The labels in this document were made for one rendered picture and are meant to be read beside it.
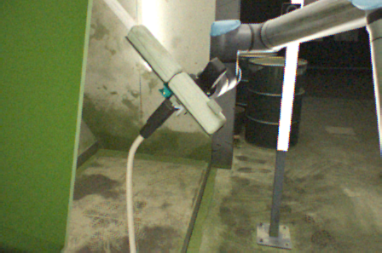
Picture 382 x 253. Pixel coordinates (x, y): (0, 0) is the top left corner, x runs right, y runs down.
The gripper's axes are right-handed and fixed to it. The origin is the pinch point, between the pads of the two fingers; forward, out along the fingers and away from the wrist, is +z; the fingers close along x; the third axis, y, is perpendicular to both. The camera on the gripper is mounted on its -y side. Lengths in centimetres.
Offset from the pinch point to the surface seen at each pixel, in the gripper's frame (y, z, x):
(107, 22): 100, -141, 118
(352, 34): 18, -696, -30
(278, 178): 51, -104, -55
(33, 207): 83, 0, 10
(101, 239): 138, -47, -17
